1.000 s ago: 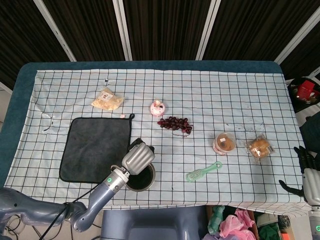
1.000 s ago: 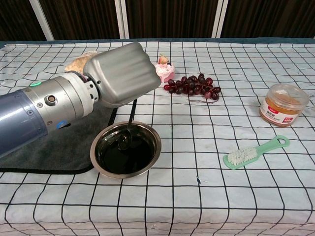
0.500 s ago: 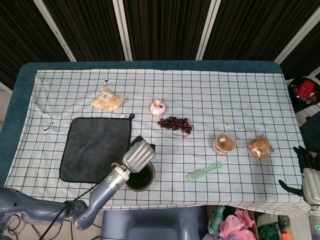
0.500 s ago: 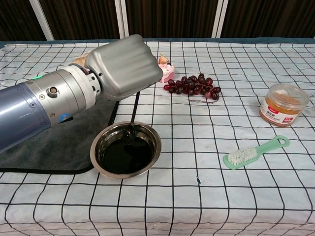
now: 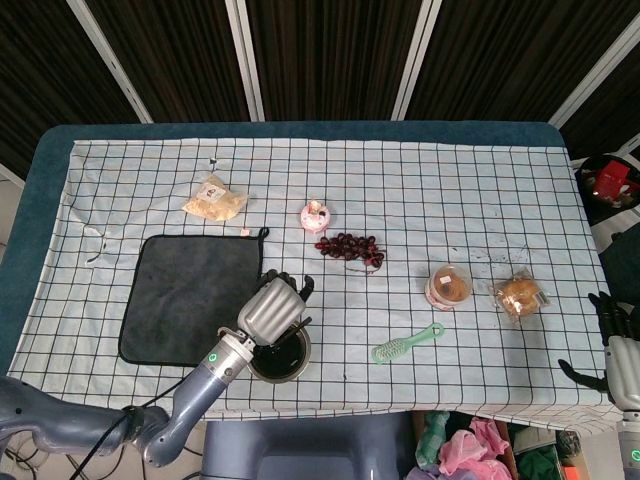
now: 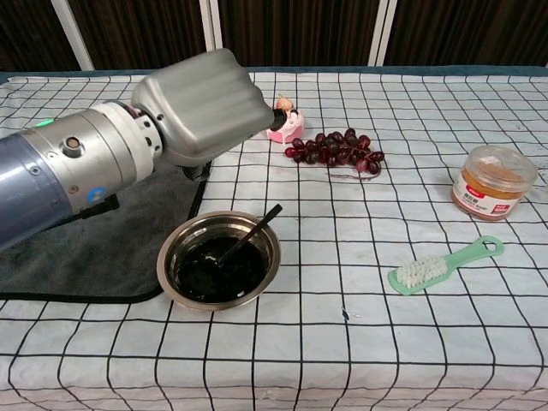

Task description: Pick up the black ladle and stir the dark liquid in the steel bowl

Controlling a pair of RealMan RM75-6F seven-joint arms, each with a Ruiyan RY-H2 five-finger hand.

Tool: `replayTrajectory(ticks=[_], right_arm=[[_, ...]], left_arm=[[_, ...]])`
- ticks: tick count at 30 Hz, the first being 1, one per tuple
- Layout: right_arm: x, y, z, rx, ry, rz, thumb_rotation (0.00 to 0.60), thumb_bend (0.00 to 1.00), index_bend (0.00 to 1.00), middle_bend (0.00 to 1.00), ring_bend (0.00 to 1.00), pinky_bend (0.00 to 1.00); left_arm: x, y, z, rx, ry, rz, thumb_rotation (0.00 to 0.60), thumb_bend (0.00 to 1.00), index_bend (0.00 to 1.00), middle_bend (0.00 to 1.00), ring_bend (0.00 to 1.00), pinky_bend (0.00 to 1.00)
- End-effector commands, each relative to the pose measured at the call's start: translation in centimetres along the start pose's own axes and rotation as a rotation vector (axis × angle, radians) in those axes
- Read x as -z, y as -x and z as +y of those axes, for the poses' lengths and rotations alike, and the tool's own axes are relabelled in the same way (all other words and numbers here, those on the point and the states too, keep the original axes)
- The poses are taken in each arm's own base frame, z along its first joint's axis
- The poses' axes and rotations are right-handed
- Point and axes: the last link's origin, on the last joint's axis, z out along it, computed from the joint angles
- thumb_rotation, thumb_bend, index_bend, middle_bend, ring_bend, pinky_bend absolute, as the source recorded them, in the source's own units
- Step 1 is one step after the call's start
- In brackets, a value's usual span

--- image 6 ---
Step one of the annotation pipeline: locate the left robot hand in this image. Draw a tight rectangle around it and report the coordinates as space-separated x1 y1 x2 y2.
129 47 296 181

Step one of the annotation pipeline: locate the black spoon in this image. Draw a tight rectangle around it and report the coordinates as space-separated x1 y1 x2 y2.
204 203 284 269

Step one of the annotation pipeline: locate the metal bowl with dark liquid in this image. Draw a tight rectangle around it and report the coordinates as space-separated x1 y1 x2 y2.
156 211 283 313

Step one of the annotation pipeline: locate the dark grey cloth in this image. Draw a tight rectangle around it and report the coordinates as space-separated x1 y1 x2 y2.
0 158 212 304

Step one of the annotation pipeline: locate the pink toy cake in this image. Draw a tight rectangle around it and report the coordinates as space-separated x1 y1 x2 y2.
265 94 306 145

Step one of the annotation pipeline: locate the bunch of red grapes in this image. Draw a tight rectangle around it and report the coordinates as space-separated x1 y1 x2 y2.
283 127 385 182

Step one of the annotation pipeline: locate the white checked tablecloth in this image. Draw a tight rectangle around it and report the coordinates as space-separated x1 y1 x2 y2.
0 70 548 411

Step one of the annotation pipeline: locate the green brush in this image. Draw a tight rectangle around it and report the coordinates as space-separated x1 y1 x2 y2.
387 235 505 297

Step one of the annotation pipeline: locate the clear jar with red label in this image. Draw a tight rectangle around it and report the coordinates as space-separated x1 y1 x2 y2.
450 145 539 223

